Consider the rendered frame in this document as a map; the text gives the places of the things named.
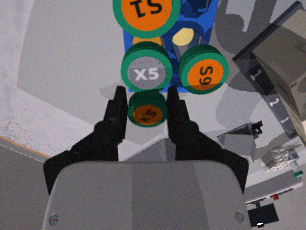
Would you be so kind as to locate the white tube rack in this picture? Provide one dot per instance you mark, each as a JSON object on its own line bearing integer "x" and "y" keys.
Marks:
{"x": 269, "y": 162}

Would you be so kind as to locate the blue tube rack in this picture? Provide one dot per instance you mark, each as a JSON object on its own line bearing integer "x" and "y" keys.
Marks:
{"x": 202, "y": 23}

